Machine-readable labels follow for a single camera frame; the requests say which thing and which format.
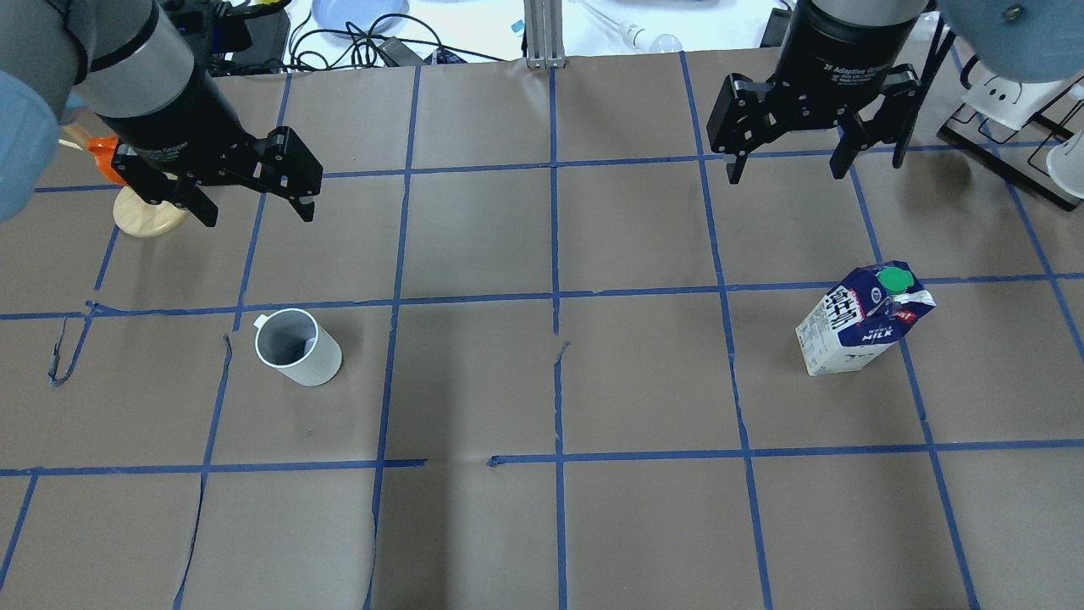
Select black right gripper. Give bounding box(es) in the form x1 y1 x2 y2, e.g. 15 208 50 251
707 3 921 185

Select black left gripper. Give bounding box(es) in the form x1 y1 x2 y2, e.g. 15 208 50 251
113 66 323 228

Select light grey plastic cup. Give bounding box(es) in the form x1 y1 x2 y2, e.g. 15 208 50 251
251 308 341 387

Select blue white milk carton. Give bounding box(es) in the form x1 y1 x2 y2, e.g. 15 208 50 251
796 260 937 377

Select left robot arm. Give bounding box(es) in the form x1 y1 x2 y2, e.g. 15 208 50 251
1 1 323 228

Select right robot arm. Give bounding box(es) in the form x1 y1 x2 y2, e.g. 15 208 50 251
707 1 1081 184

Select wooden stand with orange piece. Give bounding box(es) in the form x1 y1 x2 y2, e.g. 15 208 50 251
59 121 190 238

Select white mug on rack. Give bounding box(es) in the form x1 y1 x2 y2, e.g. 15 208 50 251
962 74 1062 131
1046 131 1083 198

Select light bulb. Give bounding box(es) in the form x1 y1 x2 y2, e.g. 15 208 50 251
579 1 683 53

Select blue plate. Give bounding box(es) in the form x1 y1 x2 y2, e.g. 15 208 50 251
311 0 409 31

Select black cables on desk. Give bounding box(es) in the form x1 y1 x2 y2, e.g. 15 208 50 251
288 12 501 70

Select black wire mug rack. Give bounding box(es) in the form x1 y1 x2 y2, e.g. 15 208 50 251
937 55 1081 212

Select aluminium frame post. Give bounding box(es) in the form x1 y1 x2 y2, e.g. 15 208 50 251
522 0 567 69

